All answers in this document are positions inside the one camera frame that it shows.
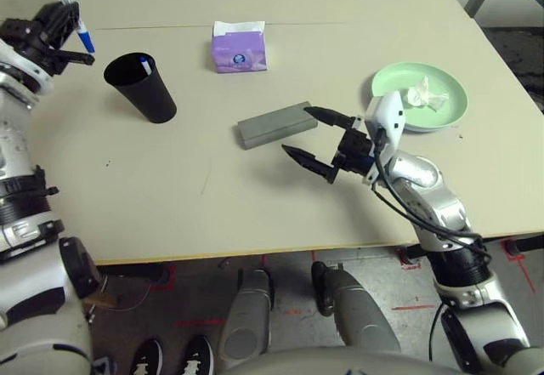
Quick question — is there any black shoe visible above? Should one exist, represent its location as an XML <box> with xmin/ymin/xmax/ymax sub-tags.
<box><xmin>129</xmin><ymin>337</ymin><xmax>165</xmax><ymax>375</ymax></box>

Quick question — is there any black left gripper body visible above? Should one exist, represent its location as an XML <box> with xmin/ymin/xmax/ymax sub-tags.
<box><xmin>1</xmin><ymin>3</ymin><xmax>82</xmax><ymax>77</ymax></box>

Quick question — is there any black table foot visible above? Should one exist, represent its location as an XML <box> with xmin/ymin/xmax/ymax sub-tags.
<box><xmin>96</xmin><ymin>262</ymin><xmax>178</xmax><ymax>287</ymax></box>
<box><xmin>507</xmin><ymin>234</ymin><xmax>544</xmax><ymax>255</ymax></box>

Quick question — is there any white tissue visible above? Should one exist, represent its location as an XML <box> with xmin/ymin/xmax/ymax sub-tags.
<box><xmin>402</xmin><ymin>75</ymin><xmax>451</xmax><ymax>112</ymax></box>

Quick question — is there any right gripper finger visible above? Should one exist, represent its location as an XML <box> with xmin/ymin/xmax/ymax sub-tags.
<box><xmin>280</xmin><ymin>144</ymin><xmax>342</xmax><ymax>185</ymax></box>
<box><xmin>303</xmin><ymin>105</ymin><xmax>365</xmax><ymax>131</ymax></box>

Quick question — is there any purple tissue pack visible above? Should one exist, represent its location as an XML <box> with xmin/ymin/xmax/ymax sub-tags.
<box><xmin>210</xmin><ymin>20</ymin><xmax>270</xmax><ymax>75</ymax></box>

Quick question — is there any grey-blue floor object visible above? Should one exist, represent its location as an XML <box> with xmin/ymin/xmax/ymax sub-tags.
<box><xmin>91</xmin><ymin>355</ymin><xmax>119</xmax><ymax>375</ymax></box>

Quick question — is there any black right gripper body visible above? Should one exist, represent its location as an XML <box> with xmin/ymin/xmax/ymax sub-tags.
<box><xmin>331</xmin><ymin>124</ymin><xmax>378</xmax><ymax>179</ymax></box>

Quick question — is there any grey robot left leg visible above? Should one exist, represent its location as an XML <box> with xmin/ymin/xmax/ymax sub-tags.
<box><xmin>218</xmin><ymin>267</ymin><xmax>276</xmax><ymax>361</ymax></box>

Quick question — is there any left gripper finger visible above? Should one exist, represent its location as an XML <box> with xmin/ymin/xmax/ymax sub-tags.
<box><xmin>50</xmin><ymin>1</ymin><xmax>82</xmax><ymax>43</ymax></box>
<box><xmin>47</xmin><ymin>47</ymin><xmax>96</xmax><ymax>67</ymax></box>

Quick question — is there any white floor cable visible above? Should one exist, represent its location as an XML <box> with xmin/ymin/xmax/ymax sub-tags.
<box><xmin>91</xmin><ymin>281</ymin><xmax>153</xmax><ymax>313</ymax></box>

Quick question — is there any grey robot leg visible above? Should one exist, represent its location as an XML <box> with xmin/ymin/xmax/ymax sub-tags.
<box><xmin>310</xmin><ymin>259</ymin><xmax>403</xmax><ymax>354</ymax></box>
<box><xmin>218</xmin><ymin>267</ymin><xmax>276</xmax><ymax>361</ymax></box>

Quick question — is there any black plastic cup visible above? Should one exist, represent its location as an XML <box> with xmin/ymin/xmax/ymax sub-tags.
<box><xmin>103</xmin><ymin>52</ymin><xmax>178</xmax><ymax>126</ymax></box>

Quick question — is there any grey robot torso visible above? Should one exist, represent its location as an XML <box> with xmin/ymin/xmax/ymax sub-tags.
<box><xmin>220</xmin><ymin>344</ymin><xmax>473</xmax><ymax>375</ymax></box>

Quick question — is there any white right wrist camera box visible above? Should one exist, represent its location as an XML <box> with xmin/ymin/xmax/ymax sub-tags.
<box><xmin>363</xmin><ymin>90</ymin><xmax>405</xmax><ymax>188</ymax></box>

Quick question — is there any green plate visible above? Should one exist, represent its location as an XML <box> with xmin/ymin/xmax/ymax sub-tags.
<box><xmin>371</xmin><ymin>61</ymin><xmax>469</xmax><ymax>130</ymax></box>

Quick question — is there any black sneaker with white laces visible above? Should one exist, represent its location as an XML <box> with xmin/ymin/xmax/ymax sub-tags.
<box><xmin>182</xmin><ymin>333</ymin><xmax>215</xmax><ymax>375</ymax></box>

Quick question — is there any grey robot right leg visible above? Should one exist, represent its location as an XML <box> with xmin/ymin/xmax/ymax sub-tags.
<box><xmin>310</xmin><ymin>259</ymin><xmax>403</xmax><ymax>354</ymax></box>

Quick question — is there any wooden plank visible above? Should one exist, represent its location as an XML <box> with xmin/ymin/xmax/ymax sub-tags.
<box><xmin>82</xmin><ymin>292</ymin><xmax>116</xmax><ymax>309</ymax></box>

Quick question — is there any grey glasses case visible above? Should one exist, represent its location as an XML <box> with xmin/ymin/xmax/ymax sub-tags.
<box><xmin>235</xmin><ymin>100</ymin><xmax>320</xmax><ymax>151</ymax></box>

